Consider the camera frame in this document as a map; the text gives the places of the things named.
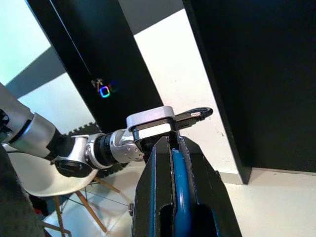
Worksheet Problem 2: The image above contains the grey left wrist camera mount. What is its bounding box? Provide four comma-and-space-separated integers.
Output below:
126, 105, 176, 141

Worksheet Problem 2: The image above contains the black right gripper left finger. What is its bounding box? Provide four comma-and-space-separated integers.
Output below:
130, 135, 177, 237

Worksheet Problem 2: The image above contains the white plastic chair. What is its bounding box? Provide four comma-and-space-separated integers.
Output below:
7, 145, 134, 233

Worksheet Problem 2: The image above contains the black door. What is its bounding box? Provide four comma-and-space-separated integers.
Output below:
182, 0, 316, 185

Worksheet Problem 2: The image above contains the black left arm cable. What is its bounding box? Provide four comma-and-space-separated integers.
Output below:
172, 106, 214, 129

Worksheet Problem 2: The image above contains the blue plastic hanger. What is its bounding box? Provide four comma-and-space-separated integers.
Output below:
171, 147, 196, 237

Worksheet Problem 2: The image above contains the glossy black wall panel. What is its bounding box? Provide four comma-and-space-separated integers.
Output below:
26, 0, 164, 135

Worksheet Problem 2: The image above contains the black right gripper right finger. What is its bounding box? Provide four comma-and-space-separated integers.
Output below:
177, 135, 242, 237

